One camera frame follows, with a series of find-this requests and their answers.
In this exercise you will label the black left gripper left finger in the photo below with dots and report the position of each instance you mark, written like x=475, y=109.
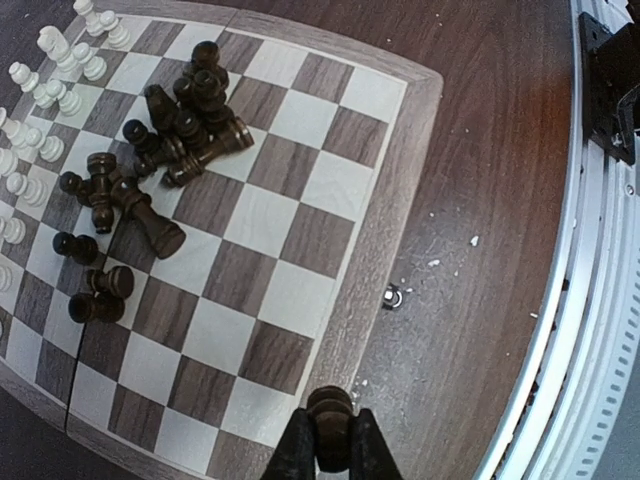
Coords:
x=294, y=456

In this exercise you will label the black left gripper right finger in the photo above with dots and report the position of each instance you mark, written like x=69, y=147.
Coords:
x=371, y=457

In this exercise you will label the dark rook chess piece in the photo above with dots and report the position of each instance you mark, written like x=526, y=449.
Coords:
x=331, y=410

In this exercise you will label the wooden chess board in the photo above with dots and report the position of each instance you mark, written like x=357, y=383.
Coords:
x=287, y=247

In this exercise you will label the white knight chess piece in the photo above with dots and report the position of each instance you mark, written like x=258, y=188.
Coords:
x=53, y=43

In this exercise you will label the aluminium front frame rail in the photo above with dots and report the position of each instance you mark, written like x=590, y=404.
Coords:
x=573, y=380

